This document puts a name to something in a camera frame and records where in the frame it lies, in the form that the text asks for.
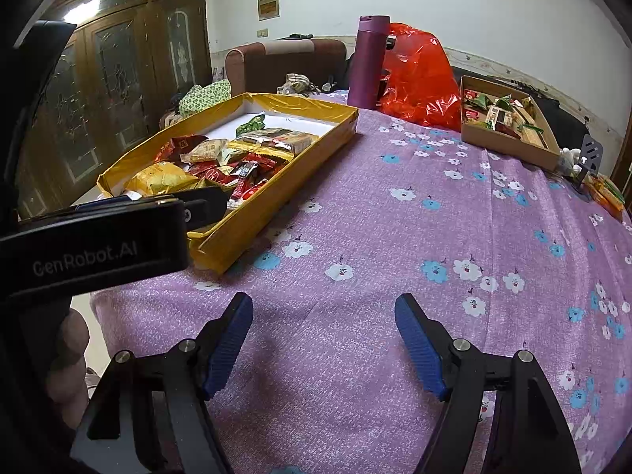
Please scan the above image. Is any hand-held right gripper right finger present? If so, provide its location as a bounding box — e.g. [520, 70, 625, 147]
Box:
[394, 293, 583, 474]

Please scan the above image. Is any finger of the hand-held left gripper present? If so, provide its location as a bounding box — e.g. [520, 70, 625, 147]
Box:
[71, 196, 179, 211]
[184, 186, 229, 233]

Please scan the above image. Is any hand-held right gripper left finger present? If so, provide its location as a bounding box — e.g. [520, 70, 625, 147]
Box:
[69, 292, 254, 474]

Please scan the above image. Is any clear cracker packet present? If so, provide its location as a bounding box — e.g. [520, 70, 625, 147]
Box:
[180, 138, 229, 165]

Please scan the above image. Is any large clear biscuit pack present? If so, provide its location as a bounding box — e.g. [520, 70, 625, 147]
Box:
[228, 128, 320, 160]

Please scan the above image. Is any yellow cardboard tray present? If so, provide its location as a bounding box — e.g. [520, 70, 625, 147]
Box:
[96, 91, 359, 275]

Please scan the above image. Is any person's left hand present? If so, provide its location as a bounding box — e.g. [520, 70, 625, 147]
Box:
[49, 308, 90, 430]

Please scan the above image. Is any long red gold-lettered packet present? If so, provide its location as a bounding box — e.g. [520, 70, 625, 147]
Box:
[188, 163, 233, 187]

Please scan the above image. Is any small red black-label packet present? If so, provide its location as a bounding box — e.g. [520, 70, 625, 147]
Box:
[226, 160, 260, 209]

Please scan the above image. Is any gold foil snack packet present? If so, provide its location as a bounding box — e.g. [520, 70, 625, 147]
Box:
[122, 162, 199, 199]

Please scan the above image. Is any small red snack packet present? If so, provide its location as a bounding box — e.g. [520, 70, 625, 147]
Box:
[249, 155, 278, 181]

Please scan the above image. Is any checked blanket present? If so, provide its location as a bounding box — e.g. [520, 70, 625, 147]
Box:
[159, 106, 184, 132]

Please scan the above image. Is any green cloth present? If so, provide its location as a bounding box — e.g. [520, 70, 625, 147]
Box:
[179, 80, 232, 118]

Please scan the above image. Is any purple floral tablecloth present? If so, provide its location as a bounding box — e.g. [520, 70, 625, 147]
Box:
[91, 90, 632, 474]

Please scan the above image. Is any wooden wardrobe with glass doors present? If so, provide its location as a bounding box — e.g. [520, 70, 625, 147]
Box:
[15, 0, 213, 220]

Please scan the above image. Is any patterned cloth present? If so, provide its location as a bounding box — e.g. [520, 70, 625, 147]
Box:
[276, 73, 318, 96]

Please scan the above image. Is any brown armchair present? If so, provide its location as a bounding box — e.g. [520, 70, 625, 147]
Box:
[224, 38, 347, 96]

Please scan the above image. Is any purple insulated bottle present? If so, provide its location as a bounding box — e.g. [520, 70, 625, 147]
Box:
[346, 15, 391, 109]

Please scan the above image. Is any brown cardboard box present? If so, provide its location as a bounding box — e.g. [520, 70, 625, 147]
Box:
[460, 75, 562, 173]

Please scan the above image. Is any orange snack bar packet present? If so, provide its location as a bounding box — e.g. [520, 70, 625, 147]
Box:
[592, 175, 627, 204]
[585, 185, 624, 219]

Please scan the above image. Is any white plastic bag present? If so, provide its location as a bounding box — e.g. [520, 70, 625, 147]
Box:
[559, 147, 584, 177]

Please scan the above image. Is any pile of assorted snack packets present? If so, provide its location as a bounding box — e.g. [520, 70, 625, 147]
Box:
[463, 88, 546, 146]

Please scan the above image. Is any red plastic bag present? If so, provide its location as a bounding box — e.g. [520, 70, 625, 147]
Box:
[378, 22, 463, 132]

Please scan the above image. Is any grey phone stand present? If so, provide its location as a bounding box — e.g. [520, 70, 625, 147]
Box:
[575, 133, 606, 193]

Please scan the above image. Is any wooden display cabinet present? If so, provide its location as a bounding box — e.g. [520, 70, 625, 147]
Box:
[609, 118, 632, 198]

